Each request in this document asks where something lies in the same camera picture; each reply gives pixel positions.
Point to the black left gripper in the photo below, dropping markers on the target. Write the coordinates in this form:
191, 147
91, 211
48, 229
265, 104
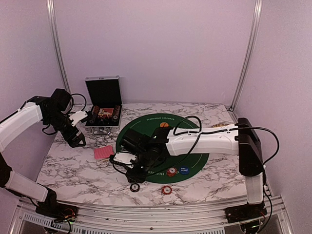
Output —
68, 137

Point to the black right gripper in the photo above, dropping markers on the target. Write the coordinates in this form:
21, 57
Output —
139, 177

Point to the red playing card deck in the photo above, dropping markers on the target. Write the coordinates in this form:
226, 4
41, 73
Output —
103, 153

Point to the black orange 100 chip stack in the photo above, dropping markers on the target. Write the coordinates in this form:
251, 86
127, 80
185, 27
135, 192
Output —
134, 187

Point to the blue small blind button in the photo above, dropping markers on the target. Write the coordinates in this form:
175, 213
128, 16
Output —
184, 170

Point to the red beige 5 chip stack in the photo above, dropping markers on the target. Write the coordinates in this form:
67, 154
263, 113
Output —
166, 190

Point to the orange round big blind button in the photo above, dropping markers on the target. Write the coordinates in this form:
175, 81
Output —
164, 124

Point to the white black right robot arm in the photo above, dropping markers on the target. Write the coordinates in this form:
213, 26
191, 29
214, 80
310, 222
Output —
235, 139

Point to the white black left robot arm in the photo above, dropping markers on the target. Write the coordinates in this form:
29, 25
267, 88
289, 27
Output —
26, 132

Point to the round green poker mat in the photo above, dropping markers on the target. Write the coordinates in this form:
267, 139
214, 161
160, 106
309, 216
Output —
146, 125

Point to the aluminium poker chip case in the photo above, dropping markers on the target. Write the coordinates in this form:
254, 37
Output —
106, 99

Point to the woven bamboo tray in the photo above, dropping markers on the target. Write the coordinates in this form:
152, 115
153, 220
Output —
219, 125

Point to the silver case handle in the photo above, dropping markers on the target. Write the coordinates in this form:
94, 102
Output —
103, 131

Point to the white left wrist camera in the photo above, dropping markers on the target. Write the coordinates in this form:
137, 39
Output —
76, 117

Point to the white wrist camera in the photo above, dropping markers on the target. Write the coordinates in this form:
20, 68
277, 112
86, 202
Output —
76, 117
123, 159

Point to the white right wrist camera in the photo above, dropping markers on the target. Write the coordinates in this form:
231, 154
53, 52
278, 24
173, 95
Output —
123, 159

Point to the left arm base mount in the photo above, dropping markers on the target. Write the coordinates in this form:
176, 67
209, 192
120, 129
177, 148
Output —
60, 212

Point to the front aluminium rail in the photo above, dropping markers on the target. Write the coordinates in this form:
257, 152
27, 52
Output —
198, 218

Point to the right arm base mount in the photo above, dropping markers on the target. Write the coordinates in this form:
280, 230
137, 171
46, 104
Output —
244, 212

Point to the left aluminium frame post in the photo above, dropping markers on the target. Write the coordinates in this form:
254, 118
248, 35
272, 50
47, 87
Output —
56, 43

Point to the aluminium frame post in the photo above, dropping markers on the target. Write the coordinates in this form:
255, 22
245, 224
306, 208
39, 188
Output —
56, 43
249, 52

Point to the right aluminium frame post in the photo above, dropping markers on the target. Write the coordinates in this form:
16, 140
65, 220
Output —
249, 52

